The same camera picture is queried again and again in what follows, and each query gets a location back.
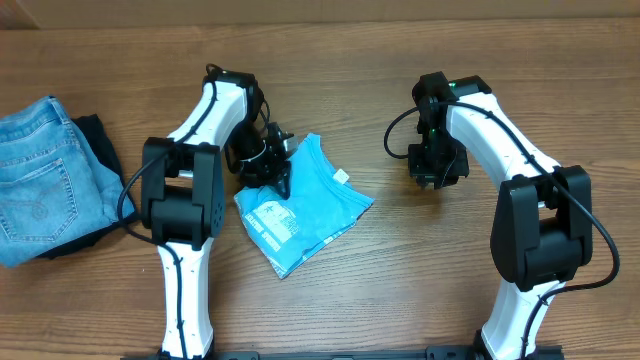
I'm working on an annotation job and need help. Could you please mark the folded blue denim jeans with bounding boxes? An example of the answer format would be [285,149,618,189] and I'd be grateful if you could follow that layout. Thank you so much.
[1,96,136,267]

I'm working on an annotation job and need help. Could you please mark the light blue printed t-shirt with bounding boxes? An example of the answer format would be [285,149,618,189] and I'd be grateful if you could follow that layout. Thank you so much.
[234,133,374,279]

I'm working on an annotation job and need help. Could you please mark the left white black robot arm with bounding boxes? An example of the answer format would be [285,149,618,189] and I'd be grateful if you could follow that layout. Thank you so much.
[141,64,297,359]

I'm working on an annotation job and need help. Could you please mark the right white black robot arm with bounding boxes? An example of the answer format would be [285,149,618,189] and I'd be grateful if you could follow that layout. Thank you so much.
[408,72,593,359]

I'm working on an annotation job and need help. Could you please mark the folded black garment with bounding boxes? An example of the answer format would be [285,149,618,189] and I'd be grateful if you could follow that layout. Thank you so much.
[38,114,125,260]

